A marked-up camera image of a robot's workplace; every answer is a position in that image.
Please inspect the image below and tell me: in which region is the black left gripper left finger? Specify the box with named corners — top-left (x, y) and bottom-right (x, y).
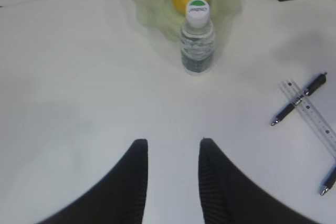
top-left (42, 139), bottom-right (148, 223)

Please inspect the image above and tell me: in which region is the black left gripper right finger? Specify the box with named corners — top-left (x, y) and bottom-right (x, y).
top-left (198, 138), bottom-right (314, 223)

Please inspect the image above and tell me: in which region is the clear plastic ruler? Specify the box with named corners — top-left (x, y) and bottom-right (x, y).
top-left (279, 81), bottom-right (335, 158)

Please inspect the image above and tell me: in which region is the clear plastic water bottle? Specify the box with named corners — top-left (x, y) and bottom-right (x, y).
top-left (180, 0), bottom-right (215, 74)

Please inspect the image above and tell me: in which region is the black pen lower middle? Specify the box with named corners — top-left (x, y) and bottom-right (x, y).
top-left (319, 167), bottom-right (336, 196)

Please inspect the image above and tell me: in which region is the black pen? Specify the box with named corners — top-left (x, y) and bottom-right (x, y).
top-left (319, 167), bottom-right (336, 196)
top-left (270, 72), bottom-right (327, 126)

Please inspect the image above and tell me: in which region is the black pen upper left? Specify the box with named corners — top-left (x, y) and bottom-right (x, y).
top-left (270, 72), bottom-right (327, 126)

